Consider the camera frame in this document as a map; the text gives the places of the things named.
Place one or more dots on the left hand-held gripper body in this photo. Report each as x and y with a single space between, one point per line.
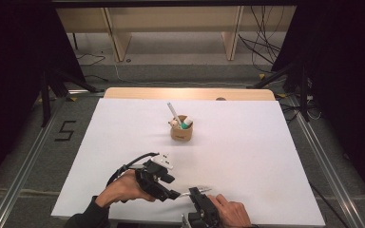
150 180

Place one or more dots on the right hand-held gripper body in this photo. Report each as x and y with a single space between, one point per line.
204 215

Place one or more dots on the clear silver pen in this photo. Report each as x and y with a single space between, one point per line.
206 190

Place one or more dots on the round wooden pen holder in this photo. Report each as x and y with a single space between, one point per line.
182 134

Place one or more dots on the green and white glue stick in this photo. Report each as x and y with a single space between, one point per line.
187 123

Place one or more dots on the white pen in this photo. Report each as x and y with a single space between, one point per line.
173 112

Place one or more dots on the person's right hand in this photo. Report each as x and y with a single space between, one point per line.
233 215

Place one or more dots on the person's left hand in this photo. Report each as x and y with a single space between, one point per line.
123 190

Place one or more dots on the white table cover sheet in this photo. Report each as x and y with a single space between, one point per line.
250 164

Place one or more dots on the light wooden table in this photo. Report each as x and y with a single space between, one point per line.
187 94

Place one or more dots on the black metal stand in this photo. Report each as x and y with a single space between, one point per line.
303 95
46 101

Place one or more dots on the light wooden shelf unit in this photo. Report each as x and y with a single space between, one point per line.
177 19

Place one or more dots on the dark curtain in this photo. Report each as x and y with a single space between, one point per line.
12 79
348 95

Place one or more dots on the long metal floor rail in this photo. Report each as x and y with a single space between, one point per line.
22 177
329 171

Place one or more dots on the black metal frame bar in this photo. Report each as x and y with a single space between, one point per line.
171 3

